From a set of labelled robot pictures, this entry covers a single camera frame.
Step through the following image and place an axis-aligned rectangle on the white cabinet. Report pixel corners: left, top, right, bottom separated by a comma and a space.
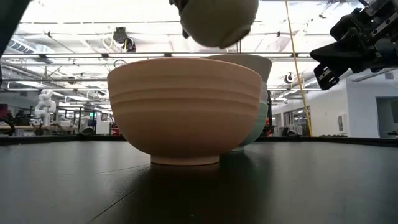
95, 111, 112, 135

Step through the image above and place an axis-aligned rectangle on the large beige bowl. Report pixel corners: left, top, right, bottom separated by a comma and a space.
203, 54, 274, 84

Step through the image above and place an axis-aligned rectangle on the olive grey bowl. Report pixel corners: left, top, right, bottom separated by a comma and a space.
179, 0, 259, 49

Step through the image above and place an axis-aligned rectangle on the black ceiling-hung device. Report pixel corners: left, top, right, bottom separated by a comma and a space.
112, 26, 137, 53

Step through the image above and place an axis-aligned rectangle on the mint green bowl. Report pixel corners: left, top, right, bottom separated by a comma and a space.
231, 101, 269, 152

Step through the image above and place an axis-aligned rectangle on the orange bowl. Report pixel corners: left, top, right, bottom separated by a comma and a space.
106, 57, 264, 166

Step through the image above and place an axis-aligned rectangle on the yellow cable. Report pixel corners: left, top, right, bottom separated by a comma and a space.
284, 0, 313, 137

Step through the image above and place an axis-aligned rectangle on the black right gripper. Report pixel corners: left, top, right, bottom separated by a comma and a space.
310, 0, 398, 91

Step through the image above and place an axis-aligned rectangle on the white wall box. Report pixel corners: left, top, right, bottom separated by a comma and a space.
337, 113, 347, 134

